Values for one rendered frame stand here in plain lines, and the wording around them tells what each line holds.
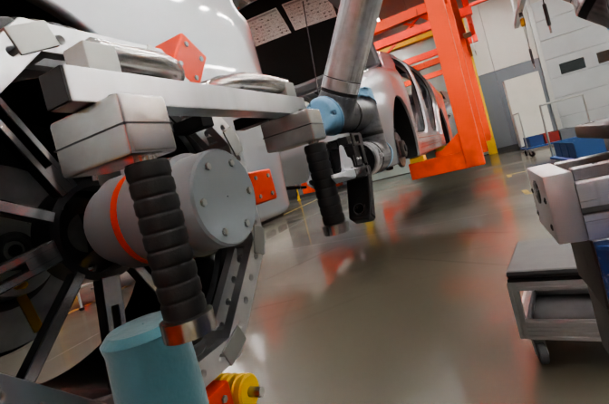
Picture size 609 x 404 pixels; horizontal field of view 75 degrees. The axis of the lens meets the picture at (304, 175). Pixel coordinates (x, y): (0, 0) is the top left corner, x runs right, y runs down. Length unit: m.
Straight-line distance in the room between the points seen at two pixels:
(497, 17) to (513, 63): 1.45
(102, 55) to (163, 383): 0.31
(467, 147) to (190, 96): 3.65
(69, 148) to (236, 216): 0.23
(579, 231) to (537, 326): 1.08
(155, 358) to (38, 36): 0.40
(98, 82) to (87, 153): 0.06
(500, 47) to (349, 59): 12.96
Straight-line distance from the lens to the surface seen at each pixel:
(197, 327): 0.34
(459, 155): 3.99
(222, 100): 0.48
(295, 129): 0.62
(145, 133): 0.34
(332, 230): 0.62
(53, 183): 0.67
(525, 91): 11.90
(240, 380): 0.77
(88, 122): 0.36
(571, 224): 0.60
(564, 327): 1.65
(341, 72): 0.76
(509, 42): 13.72
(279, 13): 3.86
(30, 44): 0.59
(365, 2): 0.76
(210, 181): 0.50
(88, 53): 0.38
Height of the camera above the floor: 0.85
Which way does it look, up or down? level
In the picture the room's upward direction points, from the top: 15 degrees counter-clockwise
